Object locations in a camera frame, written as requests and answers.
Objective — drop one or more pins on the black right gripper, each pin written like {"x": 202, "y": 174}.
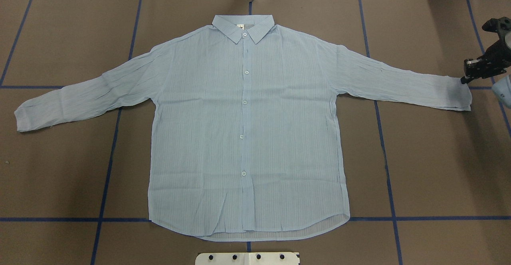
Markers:
{"x": 498, "y": 54}

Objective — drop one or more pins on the light blue button-up shirt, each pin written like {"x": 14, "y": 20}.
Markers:
{"x": 245, "y": 142}

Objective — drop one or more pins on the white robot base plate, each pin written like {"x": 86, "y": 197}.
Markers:
{"x": 249, "y": 258}

